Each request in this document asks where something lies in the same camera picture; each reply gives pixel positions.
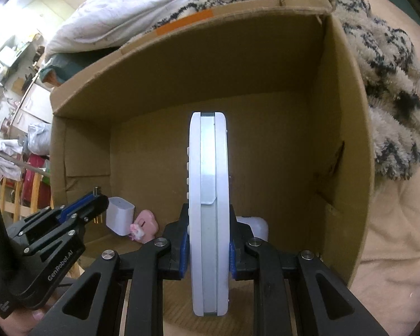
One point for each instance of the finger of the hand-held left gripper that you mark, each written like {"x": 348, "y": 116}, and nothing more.
{"x": 94, "y": 210}
{"x": 78, "y": 204}

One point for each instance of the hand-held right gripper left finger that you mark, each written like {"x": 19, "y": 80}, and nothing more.
{"x": 183, "y": 255}

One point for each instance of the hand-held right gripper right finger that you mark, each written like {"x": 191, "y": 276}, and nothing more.
{"x": 233, "y": 259}

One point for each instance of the white charger plug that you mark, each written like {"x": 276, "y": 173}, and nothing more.
{"x": 120, "y": 217}

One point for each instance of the white earbuds case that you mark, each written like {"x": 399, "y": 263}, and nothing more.
{"x": 255, "y": 229}

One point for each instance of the white remote control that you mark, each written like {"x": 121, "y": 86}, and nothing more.
{"x": 208, "y": 217}

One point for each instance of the pink hair clip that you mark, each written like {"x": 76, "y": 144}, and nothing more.
{"x": 147, "y": 225}

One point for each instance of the cardboard box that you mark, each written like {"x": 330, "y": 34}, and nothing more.
{"x": 248, "y": 59}

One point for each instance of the person's left hand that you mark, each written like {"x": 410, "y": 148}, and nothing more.
{"x": 36, "y": 316}

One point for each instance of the red cloth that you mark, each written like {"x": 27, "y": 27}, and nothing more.
{"x": 35, "y": 178}

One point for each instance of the yellow wooden chair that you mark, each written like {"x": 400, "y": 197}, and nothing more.
{"x": 19, "y": 199}

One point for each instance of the metal drying rack rod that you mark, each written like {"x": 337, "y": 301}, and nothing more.
{"x": 17, "y": 162}

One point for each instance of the grey plastic bag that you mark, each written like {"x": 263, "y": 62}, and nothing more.
{"x": 39, "y": 138}

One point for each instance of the white hanging cloth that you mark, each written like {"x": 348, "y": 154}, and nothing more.
{"x": 8, "y": 161}

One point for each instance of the white kitchen base cabinets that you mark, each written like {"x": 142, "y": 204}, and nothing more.
{"x": 29, "y": 106}

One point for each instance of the teal padded board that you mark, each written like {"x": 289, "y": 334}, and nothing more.
{"x": 50, "y": 71}

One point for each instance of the white duvet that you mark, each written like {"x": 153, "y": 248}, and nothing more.
{"x": 126, "y": 10}

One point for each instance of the fluffy black-and-white patterned blanket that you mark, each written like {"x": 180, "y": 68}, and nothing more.
{"x": 388, "y": 77}

